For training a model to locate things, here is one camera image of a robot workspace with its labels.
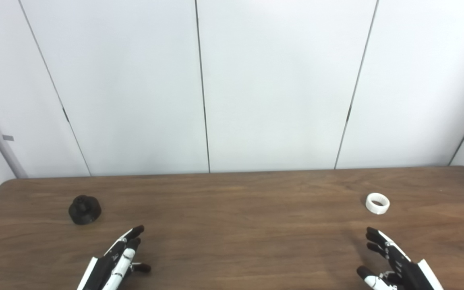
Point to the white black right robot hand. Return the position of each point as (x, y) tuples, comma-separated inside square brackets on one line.
[(407, 272)]

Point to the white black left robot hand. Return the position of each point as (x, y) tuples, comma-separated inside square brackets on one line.
[(111, 264)]

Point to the round black part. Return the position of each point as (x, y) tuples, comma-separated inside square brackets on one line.
[(83, 211)]

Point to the small grey post tag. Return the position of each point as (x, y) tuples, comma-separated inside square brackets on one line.
[(8, 137)]

